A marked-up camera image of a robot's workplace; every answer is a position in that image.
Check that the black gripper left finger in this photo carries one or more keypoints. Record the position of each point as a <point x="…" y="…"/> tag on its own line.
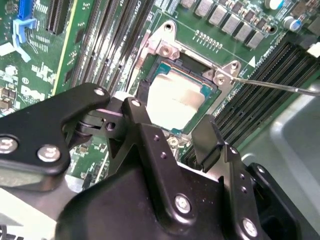
<point x="37" y="125"/>

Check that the silver topped CPU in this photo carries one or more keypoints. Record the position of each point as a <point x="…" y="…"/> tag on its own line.
<point x="175" y="100"/>

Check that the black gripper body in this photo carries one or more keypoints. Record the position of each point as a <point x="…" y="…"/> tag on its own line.
<point x="112" y="212"/>

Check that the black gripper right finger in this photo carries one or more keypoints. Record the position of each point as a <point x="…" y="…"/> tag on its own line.
<point x="207" y="140"/>

